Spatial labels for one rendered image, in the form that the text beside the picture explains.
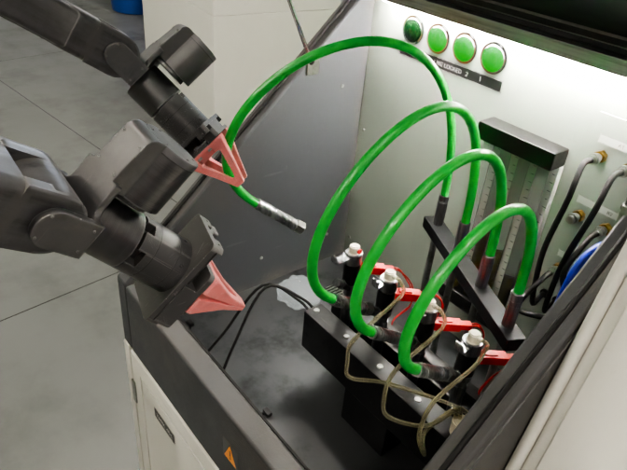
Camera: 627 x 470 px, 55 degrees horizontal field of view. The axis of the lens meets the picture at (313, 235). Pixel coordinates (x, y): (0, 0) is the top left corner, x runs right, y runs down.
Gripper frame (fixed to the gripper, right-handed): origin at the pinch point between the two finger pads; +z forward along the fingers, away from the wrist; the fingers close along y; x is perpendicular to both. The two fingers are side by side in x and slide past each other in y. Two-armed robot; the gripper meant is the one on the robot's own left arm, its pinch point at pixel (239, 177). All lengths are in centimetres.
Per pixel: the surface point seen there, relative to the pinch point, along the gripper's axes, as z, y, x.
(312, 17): -17, 304, -14
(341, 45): -3.5, 0.3, -23.9
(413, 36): 5.1, 27.2, -33.6
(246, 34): -35, 282, 20
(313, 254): 12.0, -17.1, -5.1
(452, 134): 18.9, 9.8, -27.4
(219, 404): 21.1, -13.0, 22.6
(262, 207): 6.0, 2.3, 1.3
